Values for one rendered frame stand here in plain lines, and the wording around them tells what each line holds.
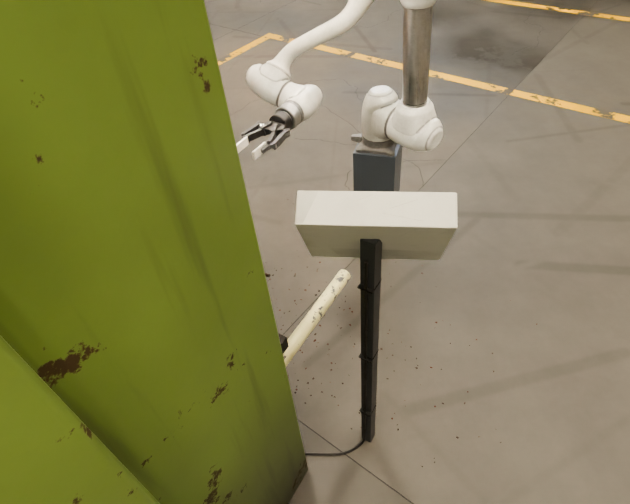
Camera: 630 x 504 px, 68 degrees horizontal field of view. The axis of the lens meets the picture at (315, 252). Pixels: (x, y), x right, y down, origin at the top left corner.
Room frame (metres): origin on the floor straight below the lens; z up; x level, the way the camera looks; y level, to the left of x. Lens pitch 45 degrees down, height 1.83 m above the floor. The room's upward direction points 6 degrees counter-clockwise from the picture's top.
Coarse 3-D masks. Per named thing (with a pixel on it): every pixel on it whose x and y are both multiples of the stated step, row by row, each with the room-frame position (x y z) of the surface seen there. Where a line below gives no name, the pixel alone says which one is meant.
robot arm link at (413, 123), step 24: (408, 0) 1.67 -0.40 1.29; (432, 0) 1.66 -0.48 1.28; (408, 24) 1.70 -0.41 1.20; (408, 48) 1.70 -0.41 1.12; (408, 72) 1.70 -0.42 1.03; (408, 96) 1.70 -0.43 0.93; (408, 120) 1.67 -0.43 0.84; (432, 120) 1.67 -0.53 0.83; (408, 144) 1.67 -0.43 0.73; (432, 144) 1.64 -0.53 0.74
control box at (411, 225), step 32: (320, 192) 0.81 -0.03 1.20; (352, 192) 0.80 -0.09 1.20; (384, 192) 0.78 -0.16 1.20; (416, 192) 0.77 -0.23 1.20; (448, 192) 0.76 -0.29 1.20; (320, 224) 0.75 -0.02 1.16; (352, 224) 0.73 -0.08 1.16; (384, 224) 0.72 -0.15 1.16; (416, 224) 0.71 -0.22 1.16; (448, 224) 0.70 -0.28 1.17; (320, 256) 0.89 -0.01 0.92; (352, 256) 0.86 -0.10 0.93; (384, 256) 0.84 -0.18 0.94; (416, 256) 0.82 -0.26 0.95
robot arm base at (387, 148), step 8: (352, 136) 1.94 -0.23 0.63; (360, 136) 1.92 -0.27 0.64; (360, 144) 1.88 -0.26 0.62; (368, 144) 1.85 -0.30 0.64; (376, 144) 1.83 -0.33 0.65; (384, 144) 1.82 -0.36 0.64; (392, 144) 1.84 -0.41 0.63; (360, 152) 1.84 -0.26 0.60; (368, 152) 1.83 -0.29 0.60; (376, 152) 1.82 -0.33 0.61; (384, 152) 1.80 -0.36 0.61; (392, 152) 1.79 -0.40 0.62
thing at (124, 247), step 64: (0, 0) 0.47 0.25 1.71; (64, 0) 0.52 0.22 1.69; (128, 0) 0.58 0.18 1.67; (192, 0) 0.66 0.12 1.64; (0, 64) 0.45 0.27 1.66; (64, 64) 0.50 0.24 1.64; (128, 64) 0.56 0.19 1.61; (192, 64) 0.63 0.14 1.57; (0, 128) 0.42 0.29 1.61; (64, 128) 0.47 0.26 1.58; (128, 128) 0.53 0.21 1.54; (192, 128) 0.61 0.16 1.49; (0, 192) 0.40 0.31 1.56; (64, 192) 0.44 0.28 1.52; (128, 192) 0.50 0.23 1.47; (192, 192) 0.58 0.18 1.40; (0, 256) 0.37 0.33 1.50; (64, 256) 0.41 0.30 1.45; (128, 256) 0.47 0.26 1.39; (192, 256) 0.55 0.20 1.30; (256, 256) 0.66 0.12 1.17; (0, 320) 0.34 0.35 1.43; (64, 320) 0.38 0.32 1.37; (128, 320) 0.43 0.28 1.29; (192, 320) 0.51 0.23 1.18; (256, 320) 0.63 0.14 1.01; (64, 384) 0.34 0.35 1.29; (128, 384) 0.39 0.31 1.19; (192, 384) 0.47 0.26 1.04; (256, 384) 0.58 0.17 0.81; (128, 448) 0.35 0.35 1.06; (192, 448) 0.42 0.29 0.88; (256, 448) 0.53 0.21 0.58
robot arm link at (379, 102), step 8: (376, 88) 1.92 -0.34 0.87; (384, 88) 1.90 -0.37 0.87; (368, 96) 1.88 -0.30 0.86; (376, 96) 1.85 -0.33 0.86; (384, 96) 1.84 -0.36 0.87; (392, 96) 1.85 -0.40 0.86; (368, 104) 1.86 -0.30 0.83; (376, 104) 1.83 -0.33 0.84; (384, 104) 1.82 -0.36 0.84; (392, 104) 1.83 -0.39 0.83; (368, 112) 1.85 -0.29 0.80; (376, 112) 1.82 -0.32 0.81; (384, 112) 1.80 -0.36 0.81; (368, 120) 1.84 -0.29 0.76; (376, 120) 1.81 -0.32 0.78; (384, 120) 1.78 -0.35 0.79; (368, 128) 1.84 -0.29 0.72; (376, 128) 1.81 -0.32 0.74; (384, 128) 1.77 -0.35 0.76; (368, 136) 1.85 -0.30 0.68; (376, 136) 1.83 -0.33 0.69; (384, 136) 1.79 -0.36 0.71
